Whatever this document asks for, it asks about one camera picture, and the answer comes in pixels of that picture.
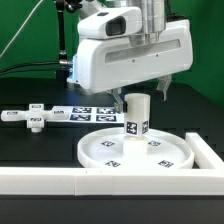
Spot white marker sheet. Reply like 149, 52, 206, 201
53, 106, 124, 124

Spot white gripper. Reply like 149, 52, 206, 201
77, 20, 193, 114

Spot grey thin cable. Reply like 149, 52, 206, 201
0, 0, 44, 58

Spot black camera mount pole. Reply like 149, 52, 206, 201
53, 0, 82, 81

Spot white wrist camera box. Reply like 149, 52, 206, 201
78, 7, 142, 39

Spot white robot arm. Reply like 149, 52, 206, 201
67, 0, 193, 113

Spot black cables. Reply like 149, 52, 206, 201
0, 61, 63, 77

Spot white L-shaped border fence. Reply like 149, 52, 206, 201
0, 132, 224, 196

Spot white round table top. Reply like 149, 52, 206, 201
77, 127, 194, 171

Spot white cross-shaped table base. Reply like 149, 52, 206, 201
1, 104, 69, 133

